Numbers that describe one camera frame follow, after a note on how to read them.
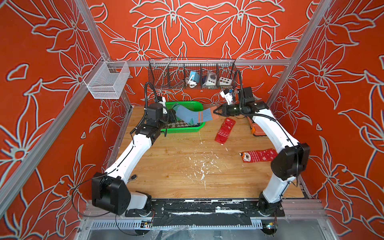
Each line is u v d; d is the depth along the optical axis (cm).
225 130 104
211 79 90
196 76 84
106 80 93
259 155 90
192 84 85
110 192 40
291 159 46
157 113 60
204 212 73
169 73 98
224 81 94
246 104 64
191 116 85
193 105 113
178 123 104
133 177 83
